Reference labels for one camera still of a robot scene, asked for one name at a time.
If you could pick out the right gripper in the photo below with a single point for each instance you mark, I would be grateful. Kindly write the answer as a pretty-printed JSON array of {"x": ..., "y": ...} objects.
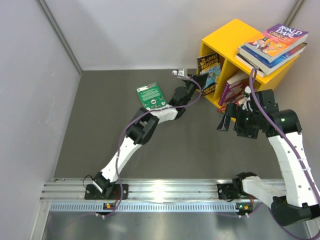
[{"x": 232, "y": 110}]

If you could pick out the green paperback book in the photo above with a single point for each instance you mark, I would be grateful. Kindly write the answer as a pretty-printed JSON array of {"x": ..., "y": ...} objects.
[{"x": 151, "y": 96}]

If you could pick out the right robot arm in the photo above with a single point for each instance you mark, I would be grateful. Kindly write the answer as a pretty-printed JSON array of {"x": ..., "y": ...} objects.
[{"x": 300, "y": 201}]

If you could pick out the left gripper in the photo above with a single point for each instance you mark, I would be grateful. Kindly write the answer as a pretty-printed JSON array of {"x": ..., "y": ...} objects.
[{"x": 200, "y": 78}]

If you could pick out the blue orange paperback book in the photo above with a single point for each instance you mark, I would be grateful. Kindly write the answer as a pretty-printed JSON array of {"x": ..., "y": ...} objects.
[{"x": 269, "y": 67}]

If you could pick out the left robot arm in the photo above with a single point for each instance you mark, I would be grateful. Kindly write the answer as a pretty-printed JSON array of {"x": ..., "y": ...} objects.
[{"x": 141, "y": 128}]

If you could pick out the yellow wooden shelf box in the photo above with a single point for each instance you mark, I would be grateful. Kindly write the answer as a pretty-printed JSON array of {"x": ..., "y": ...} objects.
[{"x": 225, "y": 41}]

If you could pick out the purple paperback book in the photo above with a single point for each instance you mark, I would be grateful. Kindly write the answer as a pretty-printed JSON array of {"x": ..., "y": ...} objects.
[{"x": 234, "y": 87}]

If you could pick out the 169-Storey Treehouse book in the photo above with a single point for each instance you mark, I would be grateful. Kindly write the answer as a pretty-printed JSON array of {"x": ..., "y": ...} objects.
[{"x": 209, "y": 65}]

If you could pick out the dark blue 1984 book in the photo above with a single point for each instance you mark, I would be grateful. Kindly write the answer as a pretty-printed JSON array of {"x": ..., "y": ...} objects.
[{"x": 250, "y": 65}]

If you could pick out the light teal paperback book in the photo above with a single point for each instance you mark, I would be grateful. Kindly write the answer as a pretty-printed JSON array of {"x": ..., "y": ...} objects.
[{"x": 243, "y": 52}]

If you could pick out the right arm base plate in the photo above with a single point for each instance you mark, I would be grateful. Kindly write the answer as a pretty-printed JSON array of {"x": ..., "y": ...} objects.
[{"x": 228, "y": 193}]

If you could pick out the aluminium mounting rail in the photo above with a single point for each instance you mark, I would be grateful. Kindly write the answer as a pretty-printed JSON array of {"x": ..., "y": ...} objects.
[{"x": 139, "y": 190}]

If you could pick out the perforated cable duct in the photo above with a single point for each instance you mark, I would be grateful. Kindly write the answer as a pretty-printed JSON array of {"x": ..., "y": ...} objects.
[{"x": 143, "y": 207}]

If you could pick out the red 13-Storey Treehouse book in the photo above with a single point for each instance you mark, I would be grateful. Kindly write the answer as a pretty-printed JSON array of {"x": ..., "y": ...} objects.
[{"x": 237, "y": 98}]

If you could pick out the Roald Dahl Charlie book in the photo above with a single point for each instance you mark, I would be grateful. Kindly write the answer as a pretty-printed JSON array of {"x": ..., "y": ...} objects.
[{"x": 275, "y": 41}]

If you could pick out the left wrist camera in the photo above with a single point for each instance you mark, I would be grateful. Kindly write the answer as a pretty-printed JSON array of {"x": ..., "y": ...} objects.
[{"x": 181, "y": 73}]

